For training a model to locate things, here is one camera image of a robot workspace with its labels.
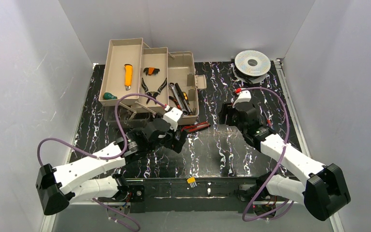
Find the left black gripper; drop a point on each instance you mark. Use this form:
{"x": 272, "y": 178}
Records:
{"x": 173, "y": 140}

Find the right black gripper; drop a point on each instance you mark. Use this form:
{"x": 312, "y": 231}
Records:
{"x": 229, "y": 116}

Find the red utility knife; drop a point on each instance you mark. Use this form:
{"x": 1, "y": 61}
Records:
{"x": 196, "y": 127}

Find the silver combination wrench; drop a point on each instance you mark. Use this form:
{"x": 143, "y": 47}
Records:
{"x": 175, "y": 93}

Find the yellow black screwdriver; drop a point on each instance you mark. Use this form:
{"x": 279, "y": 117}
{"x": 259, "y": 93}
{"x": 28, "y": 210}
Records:
{"x": 186, "y": 103}

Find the black handled hammer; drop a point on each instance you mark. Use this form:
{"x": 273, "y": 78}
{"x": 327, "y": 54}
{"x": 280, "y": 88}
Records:
{"x": 182, "y": 99}

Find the black grey wire stripper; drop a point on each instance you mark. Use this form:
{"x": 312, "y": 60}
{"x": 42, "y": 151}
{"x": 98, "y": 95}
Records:
{"x": 158, "y": 90}

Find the beige plastic tool box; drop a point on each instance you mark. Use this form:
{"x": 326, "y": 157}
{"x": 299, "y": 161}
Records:
{"x": 177, "y": 67}

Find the orange hex key set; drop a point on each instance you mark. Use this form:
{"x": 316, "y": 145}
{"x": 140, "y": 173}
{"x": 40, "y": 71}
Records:
{"x": 149, "y": 71}

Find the green stubby screwdriver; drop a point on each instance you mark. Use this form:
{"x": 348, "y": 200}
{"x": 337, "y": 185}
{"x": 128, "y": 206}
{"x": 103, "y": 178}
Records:
{"x": 109, "y": 96}

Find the yellow utility knife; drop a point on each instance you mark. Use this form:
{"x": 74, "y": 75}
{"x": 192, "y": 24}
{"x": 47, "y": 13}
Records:
{"x": 128, "y": 76}

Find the orange handled pliers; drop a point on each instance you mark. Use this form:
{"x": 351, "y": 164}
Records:
{"x": 175, "y": 101}

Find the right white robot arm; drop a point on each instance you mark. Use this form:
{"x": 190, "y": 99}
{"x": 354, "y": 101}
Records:
{"x": 321, "y": 188}

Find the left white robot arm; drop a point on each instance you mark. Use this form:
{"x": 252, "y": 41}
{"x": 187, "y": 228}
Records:
{"x": 60, "y": 186}

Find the small blue red screwdriver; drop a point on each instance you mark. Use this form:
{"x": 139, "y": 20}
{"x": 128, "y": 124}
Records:
{"x": 269, "y": 123}

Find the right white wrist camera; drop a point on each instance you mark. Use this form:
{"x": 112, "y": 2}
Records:
{"x": 243, "y": 95}

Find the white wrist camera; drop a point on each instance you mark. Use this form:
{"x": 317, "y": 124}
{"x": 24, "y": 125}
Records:
{"x": 243, "y": 95}
{"x": 172, "y": 116}

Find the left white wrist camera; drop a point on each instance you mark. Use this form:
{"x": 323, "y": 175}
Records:
{"x": 172, "y": 116}

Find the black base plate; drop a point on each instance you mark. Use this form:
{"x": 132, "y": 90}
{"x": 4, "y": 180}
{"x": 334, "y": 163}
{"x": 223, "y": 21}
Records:
{"x": 175, "y": 194}

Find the aluminium frame rail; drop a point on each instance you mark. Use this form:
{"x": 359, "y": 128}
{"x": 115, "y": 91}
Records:
{"x": 296, "y": 177}

